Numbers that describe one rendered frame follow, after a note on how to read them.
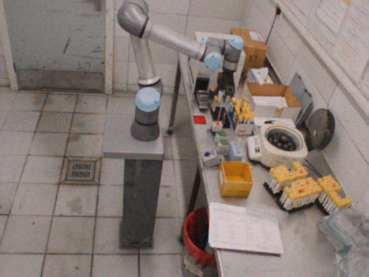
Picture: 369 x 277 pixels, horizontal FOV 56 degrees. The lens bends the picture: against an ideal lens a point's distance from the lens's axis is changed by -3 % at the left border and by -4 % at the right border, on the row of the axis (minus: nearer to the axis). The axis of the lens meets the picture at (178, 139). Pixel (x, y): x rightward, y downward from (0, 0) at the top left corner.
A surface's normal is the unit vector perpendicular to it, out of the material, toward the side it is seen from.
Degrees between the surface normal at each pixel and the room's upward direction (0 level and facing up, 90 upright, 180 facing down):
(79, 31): 90
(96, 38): 90
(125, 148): 1
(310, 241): 0
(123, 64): 90
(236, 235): 1
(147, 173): 90
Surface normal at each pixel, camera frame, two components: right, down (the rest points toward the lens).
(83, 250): 0.13, -0.75
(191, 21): 0.09, 0.66
